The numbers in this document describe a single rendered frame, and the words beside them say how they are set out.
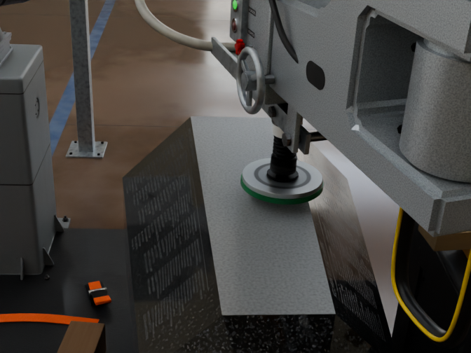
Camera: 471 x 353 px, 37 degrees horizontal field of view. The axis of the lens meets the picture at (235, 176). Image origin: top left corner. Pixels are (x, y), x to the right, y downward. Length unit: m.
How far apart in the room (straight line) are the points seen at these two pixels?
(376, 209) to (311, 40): 2.20
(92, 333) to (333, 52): 1.46
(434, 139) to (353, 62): 0.25
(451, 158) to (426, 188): 0.06
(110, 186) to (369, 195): 1.32
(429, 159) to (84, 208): 2.49
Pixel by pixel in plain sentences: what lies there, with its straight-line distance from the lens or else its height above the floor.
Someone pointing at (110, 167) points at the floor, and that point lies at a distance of 3.78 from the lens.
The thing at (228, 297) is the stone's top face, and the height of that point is 0.80.
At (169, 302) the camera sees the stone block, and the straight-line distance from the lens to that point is 1.64.
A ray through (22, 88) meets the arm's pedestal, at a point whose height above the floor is 0.81.
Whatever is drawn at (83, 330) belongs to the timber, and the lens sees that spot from 2.47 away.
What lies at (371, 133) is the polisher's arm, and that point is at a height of 1.22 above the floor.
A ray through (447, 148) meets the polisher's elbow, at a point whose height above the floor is 1.28.
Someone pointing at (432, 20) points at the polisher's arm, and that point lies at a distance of 1.05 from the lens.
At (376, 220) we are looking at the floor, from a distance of 3.43.
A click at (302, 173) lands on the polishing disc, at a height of 0.86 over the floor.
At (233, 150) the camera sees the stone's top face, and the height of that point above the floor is 0.80.
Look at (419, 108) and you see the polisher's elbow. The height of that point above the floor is 1.32.
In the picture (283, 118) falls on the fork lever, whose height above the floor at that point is 1.08.
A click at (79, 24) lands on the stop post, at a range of 3.69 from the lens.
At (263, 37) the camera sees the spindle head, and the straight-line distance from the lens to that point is 1.60.
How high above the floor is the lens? 1.71
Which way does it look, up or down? 28 degrees down
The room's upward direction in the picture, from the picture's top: 3 degrees clockwise
